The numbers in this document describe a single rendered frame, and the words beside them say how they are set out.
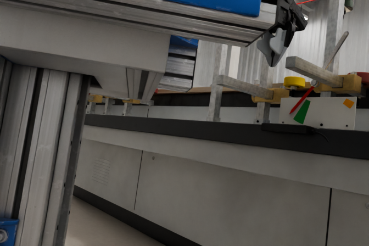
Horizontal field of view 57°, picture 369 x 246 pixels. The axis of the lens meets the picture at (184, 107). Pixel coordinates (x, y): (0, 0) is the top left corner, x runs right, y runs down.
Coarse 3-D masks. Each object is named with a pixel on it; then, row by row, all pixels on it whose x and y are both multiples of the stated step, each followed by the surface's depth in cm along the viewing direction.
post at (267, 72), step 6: (264, 54) 130; (264, 60) 129; (264, 66) 129; (264, 72) 128; (270, 72) 128; (264, 78) 128; (270, 78) 128; (264, 84) 127; (270, 84) 128; (258, 102) 128; (264, 102) 126; (258, 108) 128; (264, 108) 126; (258, 114) 127; (264, 114) 126
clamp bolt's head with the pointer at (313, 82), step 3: (312, 81) 109; (315, 81) 109; (312, 84) 109; (315, 84) 109; (312, 87) 111; (309, 90) 111; (306, 93) 112; (303, 96) 113; (306, 96) 112; (300, 99) 113; (303, 99) 113; (300, 102) 113; (297, 105) 114; (294, 108) 115; (291, 111) 115
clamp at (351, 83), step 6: (348, 78) 103; (354, 78) 101; (360, 78) 104; (324, 84) 108; (348, 84) 102; (354, 84) 101; (360, 84) 104; (318, 90) 109; (324, 90) 108; (330, 90) 107; (336, 90) 105; (342, 90) 104; (348, 90) 102; (354, 90) 101; (360, 90) 104
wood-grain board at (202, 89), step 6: (258, 84) 153; (276, 84) 145; (282, 84) 143; (306, 84) 134; (162, 90) 209; (168, 90) 204; (192, 90) 187; (198, 90) 183; (204, 90) 180; (210, 90) 176; (222, 90) 169; (228, 90) 166; (234, 90) 163; (300, 90) 140; (306, 90) 138
